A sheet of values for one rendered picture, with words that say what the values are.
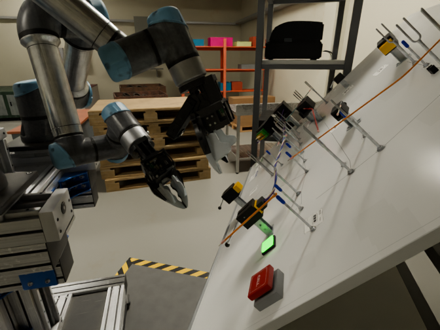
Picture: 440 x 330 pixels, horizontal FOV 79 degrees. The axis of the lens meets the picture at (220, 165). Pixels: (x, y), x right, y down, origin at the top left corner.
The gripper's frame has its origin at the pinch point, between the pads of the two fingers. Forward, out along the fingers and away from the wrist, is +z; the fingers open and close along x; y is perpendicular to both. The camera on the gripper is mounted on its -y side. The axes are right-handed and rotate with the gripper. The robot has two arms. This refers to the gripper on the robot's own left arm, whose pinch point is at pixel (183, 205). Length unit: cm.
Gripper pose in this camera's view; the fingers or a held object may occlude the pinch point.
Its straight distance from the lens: 72.7
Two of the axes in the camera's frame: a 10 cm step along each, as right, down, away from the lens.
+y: 1.4, -4.3, -8.9
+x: 7.7, -5.2, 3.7
